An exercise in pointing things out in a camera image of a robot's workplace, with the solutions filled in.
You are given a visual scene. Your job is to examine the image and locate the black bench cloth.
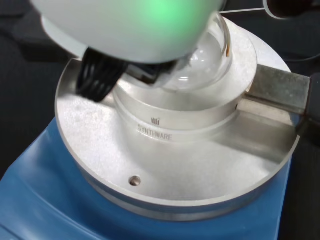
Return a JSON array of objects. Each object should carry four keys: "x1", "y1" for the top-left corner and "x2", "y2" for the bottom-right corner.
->
[{"x1": 0, "y1": 0, "x2": 320, "y2": 181}]

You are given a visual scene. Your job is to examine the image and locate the heater with blue base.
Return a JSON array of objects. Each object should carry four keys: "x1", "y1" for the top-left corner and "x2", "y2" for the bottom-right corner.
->
[{"x1": 0, "y1": 14, "x2": 320, "y2": 240}]

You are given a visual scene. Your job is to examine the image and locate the metal temperature probe with cable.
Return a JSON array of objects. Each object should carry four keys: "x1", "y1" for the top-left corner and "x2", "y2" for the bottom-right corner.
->
[{"x1": 219, "y1": 6, "x2": 320, "y2": 63}]

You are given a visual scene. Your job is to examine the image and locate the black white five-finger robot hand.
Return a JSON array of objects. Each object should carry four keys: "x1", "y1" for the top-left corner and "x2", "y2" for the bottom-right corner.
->
[{"x1": 28, "y1": 0, "x2": 228, "y2": 103}]

